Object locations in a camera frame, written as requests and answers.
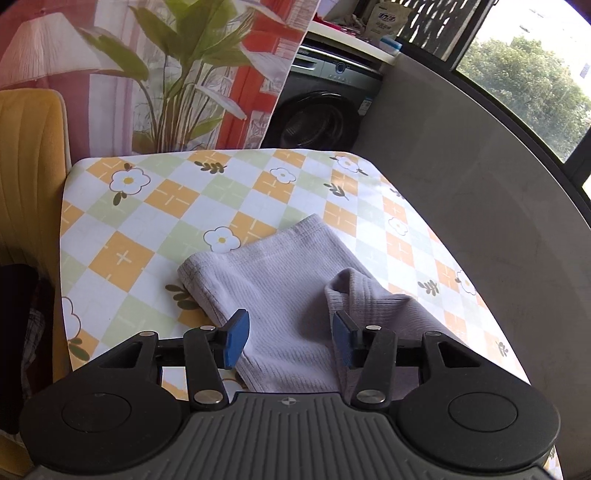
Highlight yellow chair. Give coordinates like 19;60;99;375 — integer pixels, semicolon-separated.
0;89;74;469

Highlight lavender ribbed pants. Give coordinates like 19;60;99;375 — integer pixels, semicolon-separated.
178;213;462;393

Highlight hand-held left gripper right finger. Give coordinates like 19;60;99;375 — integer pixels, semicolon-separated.
331;310;485;409

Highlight floral checkered tablecloth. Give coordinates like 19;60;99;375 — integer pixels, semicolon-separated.
59;148;532;407

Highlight grey washing machine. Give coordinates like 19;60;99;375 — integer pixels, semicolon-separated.
265;44;384;151

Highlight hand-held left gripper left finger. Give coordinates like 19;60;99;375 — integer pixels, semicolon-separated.
95;308;251;411

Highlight white detergent bag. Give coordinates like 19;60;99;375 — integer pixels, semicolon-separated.
365;0;411;40

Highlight white countertop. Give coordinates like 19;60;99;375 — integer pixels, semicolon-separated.
307;18;402;58

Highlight black framed window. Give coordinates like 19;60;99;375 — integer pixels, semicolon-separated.
397;0;591;204

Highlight printed plant curtain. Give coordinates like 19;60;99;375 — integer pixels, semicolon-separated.
0;0;321;155

